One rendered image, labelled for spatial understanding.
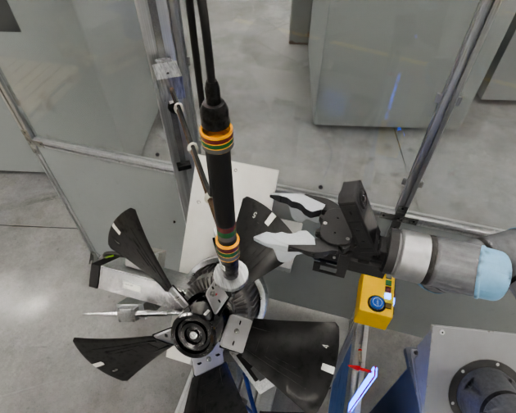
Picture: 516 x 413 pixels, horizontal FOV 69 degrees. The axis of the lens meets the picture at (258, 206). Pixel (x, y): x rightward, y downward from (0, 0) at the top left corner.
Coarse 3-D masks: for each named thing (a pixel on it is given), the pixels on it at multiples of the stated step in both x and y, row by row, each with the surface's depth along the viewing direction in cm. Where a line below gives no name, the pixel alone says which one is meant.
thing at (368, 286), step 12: (360, 276) 127; (372, 276) 121; (384, 276) 121; (360, 288) 120; (372, 288) 118; (384, 288) 118; (360, 300) 116; (384, 300) 116; (360, 312) 115; (372, 312) 113; (384, 312) 113; (372, 324) 118; (384, 324) 116
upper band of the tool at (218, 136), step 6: (204, 132) 51; (210, 132) 52; (216, 132) 52; (222, 132) 52; (228, 132) 52; (210, 138) 48; (216, 138) 48; (222, 138) 48; (210, 144) 48; (222, 144) 48; (216, 150) 49
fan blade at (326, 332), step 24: (264, 336) 96; (288, 336) 97; (312, 336) 97; (336, 336) 97; (264, 360) 93; (288, 360) 94; (312, 360) 94; (336, 360) 94; (288, 384) 92; (312, 384) 92; (312, 408) 91
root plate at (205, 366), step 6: (216, 348) 102; (210, 354) 100; (222, 354) 102; (192, 360) 97; (198, 360) 98; (204, 360) 99; (216, 360) 102; (222, 360) 103; (192, 366) 98; (198, 366) 98; (204, 366) 99; (210, 366) 100; (198, 372) 98; (204, 372) 99
